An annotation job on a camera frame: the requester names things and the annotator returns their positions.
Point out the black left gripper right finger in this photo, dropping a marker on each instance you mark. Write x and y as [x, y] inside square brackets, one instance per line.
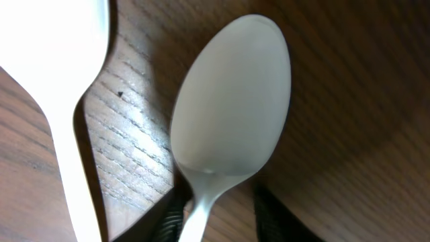
[275, 222]

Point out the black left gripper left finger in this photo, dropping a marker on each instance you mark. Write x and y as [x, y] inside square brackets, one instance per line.
[163, 222]

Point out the white plastic spoon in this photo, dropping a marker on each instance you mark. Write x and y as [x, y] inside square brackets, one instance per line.
[55, 49]
[230, 112]

